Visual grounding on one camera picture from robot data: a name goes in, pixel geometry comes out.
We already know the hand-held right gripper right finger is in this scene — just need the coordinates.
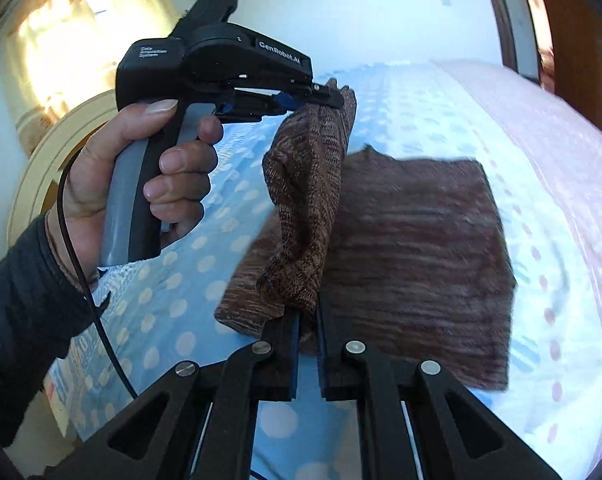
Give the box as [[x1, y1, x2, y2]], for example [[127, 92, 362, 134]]
[[316, 300, 564, 480]]

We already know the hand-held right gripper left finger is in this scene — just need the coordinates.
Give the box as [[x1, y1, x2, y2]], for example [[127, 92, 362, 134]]
[[44, 307, 302, 480]]

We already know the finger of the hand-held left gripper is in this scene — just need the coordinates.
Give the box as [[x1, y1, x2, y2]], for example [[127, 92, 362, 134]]
[[220, 92, 304, 123], [233, 77, 358, 111]]

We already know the brown knitted sweater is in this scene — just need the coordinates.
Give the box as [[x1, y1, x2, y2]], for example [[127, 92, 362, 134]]
[[215, 77, 519, 392]]

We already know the person's left forearm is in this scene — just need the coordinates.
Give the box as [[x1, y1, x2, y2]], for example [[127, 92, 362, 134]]
[[0, 210, 108, 448]]

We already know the person's left hand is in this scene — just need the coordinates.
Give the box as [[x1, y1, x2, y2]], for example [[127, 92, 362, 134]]
[[46, 99, 225, 291]]

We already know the blue and pink patterned bedsheet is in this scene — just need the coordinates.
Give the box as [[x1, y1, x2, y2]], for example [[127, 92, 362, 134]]
[[44, 57, 602, 480]]

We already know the yellow patterned curtain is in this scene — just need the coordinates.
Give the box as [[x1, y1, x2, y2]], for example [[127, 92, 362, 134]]
[[1, 0, 174, 156]]

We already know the cream arched headboard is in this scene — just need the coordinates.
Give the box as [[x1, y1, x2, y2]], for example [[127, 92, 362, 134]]
[[6, 89, 119, 233]]

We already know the brown wooden door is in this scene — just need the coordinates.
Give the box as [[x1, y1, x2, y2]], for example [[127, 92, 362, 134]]
[[528, 0, 602, 147]]

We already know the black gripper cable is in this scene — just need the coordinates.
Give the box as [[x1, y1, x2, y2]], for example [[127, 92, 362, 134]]
[[56, 152, 139, 397]]

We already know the brown door frame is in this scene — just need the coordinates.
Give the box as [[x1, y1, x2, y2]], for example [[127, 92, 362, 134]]
[[478, 0, 520, 71]]

